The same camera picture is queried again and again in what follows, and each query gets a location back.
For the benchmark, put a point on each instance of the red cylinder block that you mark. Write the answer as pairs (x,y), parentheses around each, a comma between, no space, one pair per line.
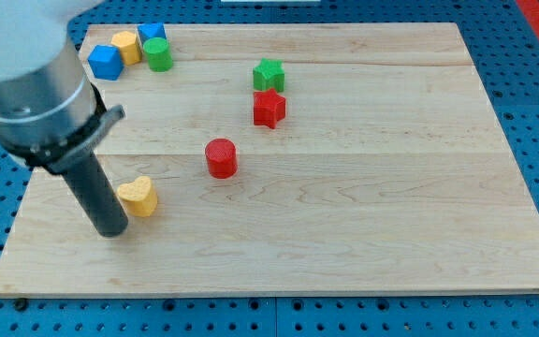
(221,157)

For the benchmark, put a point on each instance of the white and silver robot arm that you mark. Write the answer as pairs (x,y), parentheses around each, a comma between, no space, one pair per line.
(51,116)

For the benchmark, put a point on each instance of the yellow heart block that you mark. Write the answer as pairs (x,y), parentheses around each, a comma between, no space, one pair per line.
(138,197)

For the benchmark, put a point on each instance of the red star block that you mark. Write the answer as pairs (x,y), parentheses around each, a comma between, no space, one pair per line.
(269,108)

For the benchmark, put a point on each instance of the green star block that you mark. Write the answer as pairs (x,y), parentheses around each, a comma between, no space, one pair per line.
(269,74)

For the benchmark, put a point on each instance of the light wooden board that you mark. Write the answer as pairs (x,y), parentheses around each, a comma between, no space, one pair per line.
(390,175)

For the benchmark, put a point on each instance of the green cylinder block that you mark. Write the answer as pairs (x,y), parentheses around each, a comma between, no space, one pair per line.
(158,55)

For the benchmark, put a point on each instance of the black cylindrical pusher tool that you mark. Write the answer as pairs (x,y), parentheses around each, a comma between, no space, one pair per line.
(90,186)

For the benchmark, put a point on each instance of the blue block rear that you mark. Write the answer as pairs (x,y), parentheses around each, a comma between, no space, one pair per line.
(147,31)

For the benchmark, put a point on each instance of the yellow pentagon block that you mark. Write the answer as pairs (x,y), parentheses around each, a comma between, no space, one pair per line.
(127,44)

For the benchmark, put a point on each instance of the blue cube block left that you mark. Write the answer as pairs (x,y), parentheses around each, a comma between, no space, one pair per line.
(106,62)

